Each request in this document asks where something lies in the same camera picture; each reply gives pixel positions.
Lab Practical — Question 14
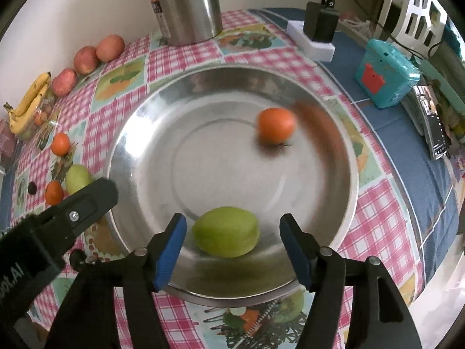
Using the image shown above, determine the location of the teal plastic box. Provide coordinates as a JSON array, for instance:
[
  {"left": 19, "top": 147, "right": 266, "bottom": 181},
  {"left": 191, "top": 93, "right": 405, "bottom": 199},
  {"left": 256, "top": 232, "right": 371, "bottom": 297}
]
[{"left": 355, "top": 39, "right": 421, "bottom": 109}]

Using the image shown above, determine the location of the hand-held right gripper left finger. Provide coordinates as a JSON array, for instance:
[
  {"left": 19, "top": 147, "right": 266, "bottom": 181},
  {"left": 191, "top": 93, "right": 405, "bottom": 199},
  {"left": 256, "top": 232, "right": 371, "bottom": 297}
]
[{"left": 44, "top": 213, "right": 187, "bottom": 349}]

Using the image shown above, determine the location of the black power adapter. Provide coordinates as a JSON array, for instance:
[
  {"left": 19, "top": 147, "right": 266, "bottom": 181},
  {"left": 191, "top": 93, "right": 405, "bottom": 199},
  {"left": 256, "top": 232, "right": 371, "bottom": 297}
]
[{"left": 303, "top": 1, "right": 339, "bottom": 43}]

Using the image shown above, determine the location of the yellow banana bunch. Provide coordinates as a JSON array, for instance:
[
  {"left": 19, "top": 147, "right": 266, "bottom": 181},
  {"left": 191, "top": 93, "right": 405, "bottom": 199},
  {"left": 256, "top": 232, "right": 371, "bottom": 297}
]
[{"left": 3, "top": 72, "right": 52, "bottom": 135}]

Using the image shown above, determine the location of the white plastic chair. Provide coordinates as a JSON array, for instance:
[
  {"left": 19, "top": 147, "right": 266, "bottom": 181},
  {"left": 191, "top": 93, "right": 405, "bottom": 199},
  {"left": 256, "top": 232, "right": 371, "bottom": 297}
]
[{"left": 396, "top": 0, "right": 449, "bottom": 59}]

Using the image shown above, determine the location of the small green guava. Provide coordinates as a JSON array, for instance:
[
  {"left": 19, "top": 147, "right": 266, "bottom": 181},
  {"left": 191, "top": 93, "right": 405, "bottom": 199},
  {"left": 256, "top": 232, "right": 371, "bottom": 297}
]
[{"left": 65, "top": 164, "right": 94, "bottom": 196}]

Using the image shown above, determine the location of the stainless steel thermos jug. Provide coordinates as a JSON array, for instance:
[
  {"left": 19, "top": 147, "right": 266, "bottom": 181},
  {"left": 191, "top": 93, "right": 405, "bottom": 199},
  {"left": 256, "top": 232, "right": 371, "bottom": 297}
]
[{"left": 145, "top": 0, "right": 224, "bottom": 46}]

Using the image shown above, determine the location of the orange tangerine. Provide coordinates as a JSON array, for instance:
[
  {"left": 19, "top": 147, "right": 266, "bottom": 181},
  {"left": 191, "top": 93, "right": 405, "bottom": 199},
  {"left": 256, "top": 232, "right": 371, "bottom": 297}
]
[
  {"left": 44, "top": 181, "right": 65, "bottom": 206},
  {"left": 50, "top": 133, "right": 71, "bottom": 156},
  {"left": 257, "top": 107, "right": 296, "bottom": 145}
]

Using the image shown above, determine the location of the brown printed packet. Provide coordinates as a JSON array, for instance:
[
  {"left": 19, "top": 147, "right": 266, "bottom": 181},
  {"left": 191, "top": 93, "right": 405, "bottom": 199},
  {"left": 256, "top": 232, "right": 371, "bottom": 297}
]
[{"left": 0, "top": 118, "right": 17, "bottom": 157}]

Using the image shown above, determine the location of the large green guava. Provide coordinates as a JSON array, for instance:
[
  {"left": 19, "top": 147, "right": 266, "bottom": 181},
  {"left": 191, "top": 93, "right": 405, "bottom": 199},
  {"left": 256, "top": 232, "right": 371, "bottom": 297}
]
[{"left": 191, "top": 206, "right": 261, "bottom": 259}]

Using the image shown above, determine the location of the clear glass container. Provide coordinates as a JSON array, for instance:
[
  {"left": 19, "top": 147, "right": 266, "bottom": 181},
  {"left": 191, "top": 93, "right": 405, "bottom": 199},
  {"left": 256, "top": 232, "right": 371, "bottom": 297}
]
[{"left": 22, "top": 91, "right": 60, "bottom": 140}]

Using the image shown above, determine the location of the blue cloth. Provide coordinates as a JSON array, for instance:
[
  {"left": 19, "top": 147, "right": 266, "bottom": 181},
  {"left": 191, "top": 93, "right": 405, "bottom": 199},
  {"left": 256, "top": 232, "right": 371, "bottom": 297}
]
[{"left": 254, "top": 7, "right": 460, "bottom": 280}]

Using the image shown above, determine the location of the white power strip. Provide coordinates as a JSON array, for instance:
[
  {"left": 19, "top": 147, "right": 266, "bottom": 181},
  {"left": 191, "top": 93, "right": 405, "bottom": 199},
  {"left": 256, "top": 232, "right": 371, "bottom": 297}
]
[{"left": 287, "top": 20, "right": 335, "bottom": 62}]

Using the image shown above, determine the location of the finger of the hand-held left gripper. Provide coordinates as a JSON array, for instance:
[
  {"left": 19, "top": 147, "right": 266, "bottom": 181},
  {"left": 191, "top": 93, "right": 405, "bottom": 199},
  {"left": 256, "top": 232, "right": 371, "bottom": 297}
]
[{"left": 34, "top": 178, "right": 119, "bottom": 262}]

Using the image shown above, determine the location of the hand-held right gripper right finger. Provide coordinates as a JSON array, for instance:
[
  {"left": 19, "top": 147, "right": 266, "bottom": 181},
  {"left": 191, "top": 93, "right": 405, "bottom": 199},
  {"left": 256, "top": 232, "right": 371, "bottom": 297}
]
[{"left": 279, "top": 213, "right": 424, "bottom": 349}]

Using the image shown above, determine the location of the red apple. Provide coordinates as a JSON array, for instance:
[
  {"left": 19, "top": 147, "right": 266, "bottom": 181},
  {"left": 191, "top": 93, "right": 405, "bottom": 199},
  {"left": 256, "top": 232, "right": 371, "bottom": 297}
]
[
  {"left": 73, "top": 46, "right": 100, "bottom": 76},
  {"left": 51, "top": 67, "right": 78, "bottom": 98},
  {"left": 95, "top": 34, "right": 126, "bottom": 62}
]

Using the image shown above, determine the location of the round steel plate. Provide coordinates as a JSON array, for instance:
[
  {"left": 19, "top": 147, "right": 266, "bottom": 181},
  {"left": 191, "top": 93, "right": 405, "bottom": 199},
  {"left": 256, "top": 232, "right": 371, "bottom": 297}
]
[{"left": 103, "top": 65, "right": 360, "bottom": 307}]

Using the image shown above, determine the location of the pink checked fruit-print tablecloth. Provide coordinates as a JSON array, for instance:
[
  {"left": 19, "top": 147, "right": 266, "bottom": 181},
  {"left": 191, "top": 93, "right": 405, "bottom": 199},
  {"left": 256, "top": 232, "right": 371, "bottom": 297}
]
[{"left": 0, "top": 7, "right": 425, "bottom": 349}]

